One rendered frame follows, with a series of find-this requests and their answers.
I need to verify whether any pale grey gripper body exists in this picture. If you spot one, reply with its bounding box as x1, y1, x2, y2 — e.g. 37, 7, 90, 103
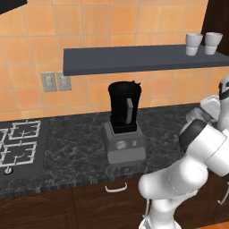
185, 106, 213, 124

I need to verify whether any black and grey blender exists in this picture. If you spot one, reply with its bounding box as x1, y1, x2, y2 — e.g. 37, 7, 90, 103
103, 81, 148, 165

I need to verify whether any white cup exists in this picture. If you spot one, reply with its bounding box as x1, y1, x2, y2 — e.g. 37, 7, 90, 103
204, 31, 224, 56
185, 32, 204, 57

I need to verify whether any dark brown cupboard door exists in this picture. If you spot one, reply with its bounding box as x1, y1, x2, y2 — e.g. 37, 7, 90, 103
0, 187, 76, 229
174, 172, 229, 225

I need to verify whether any dark brown drawer front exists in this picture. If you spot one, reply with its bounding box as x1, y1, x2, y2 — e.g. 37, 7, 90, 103
71, 175, 150, 229

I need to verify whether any grey gas hob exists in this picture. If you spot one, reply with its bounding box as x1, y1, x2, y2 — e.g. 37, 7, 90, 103
0, 118, 49, 183

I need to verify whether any black extractor hood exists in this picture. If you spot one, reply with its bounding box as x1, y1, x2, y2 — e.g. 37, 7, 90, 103
0, 0, 29, 15

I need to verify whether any dark grey wall shelf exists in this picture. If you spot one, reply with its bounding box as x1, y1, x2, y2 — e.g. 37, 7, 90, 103
62, 44, 229, 77

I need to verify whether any white cupboard door handle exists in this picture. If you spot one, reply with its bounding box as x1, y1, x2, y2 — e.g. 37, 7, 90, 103
216, 185, 229, 207

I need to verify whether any dark brown wall cupboard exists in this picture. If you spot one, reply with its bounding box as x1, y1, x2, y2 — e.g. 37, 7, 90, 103
200, 0, 229, 55

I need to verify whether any white drawer handle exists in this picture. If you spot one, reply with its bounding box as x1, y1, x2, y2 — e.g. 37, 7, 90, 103
104, 182, 129, 194

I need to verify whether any grey wall socket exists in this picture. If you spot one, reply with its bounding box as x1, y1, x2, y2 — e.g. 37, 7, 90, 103
55, 71, 72, 92
40, 71, 58, 93

